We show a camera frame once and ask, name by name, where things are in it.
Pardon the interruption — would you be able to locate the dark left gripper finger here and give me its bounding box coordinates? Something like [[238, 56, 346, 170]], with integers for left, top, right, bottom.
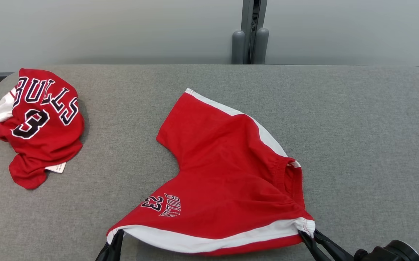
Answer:
[[95, 236, 117, 261], [112, 229, 124, 261]]

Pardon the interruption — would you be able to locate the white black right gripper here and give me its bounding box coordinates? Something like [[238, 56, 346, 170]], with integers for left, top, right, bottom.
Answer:
[[298, 229, 419, 261]]

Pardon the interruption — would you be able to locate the red Bulls jersey shirt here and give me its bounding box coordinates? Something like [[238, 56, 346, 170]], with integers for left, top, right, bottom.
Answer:
[[0, 68, 86, 190]]

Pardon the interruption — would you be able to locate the grey partition post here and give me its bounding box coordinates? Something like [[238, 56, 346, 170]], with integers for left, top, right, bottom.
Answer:
[[231, 0, 270, 65]]

